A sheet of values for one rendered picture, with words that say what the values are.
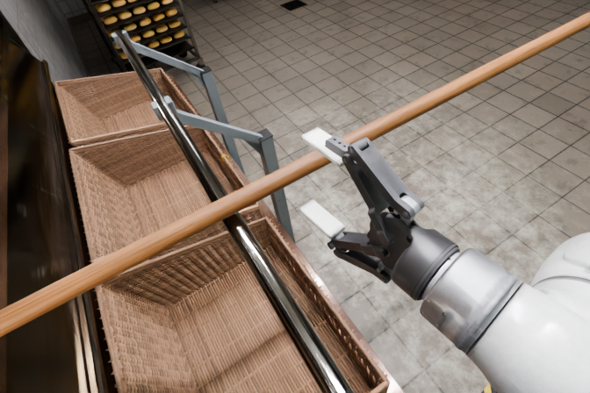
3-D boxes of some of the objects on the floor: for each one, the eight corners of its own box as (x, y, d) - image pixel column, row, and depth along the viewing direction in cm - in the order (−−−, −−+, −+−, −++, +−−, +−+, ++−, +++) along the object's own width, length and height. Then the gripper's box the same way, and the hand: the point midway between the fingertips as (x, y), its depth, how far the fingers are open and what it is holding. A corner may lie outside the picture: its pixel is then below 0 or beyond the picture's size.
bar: (349, 487, 117) (349, 457, 32) (212, 230, 197) (106, 26, 112) (419, 425, 126) (561, 277, 41) (260, 203, 206) (197, -3, 121)
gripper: (461, 217, 27) (285, 103, 39) (395, 347, 43) (287, 239, 55) (507, 175, 30) (334, 83, 42) (429, 310, 47) (321, 217, 59)
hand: (312, 176), depth 48 cm, fingers open, 13 cm apart
